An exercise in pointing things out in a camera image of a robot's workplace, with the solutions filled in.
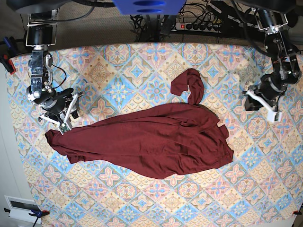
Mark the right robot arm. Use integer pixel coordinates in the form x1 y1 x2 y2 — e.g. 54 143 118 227
6 0 83 129

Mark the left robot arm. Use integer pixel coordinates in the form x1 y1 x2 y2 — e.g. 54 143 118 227
236 0 302 111

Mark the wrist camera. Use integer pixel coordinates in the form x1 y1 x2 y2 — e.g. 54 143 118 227
58 122 72 135
267 110 282 123

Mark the blue orange clamp upper left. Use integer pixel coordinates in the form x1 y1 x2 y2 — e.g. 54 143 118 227
0 36 17 75

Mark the white power strip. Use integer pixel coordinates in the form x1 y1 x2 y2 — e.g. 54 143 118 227
173 22 220 33

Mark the white wall vent box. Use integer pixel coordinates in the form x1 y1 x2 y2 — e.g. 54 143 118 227
4 195 39 223

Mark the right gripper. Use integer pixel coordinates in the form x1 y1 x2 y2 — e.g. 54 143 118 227
27 87 84 124

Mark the orange clamp lower right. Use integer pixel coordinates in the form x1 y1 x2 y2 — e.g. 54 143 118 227
293 210 302 216

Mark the blue orange clamp lower left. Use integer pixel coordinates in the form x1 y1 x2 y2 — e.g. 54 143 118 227
4 208 50 218

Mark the patterned tablecloth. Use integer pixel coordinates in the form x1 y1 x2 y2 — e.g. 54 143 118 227
5 43 303 227

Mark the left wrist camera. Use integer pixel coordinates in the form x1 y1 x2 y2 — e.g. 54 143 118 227
267 110 282 123

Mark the dark red t-shirt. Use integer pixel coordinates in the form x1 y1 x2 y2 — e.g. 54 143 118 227
45 69 233 179

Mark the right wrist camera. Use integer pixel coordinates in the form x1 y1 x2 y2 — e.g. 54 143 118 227
58 122 72 135

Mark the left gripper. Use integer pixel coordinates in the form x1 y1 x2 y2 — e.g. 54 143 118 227
242 74 287 112

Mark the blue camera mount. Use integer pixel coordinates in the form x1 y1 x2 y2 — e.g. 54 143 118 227
112 0 186 15

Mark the blue orange clamp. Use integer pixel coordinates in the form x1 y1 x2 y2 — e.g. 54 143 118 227
4 208 50 218
0 36 17 75

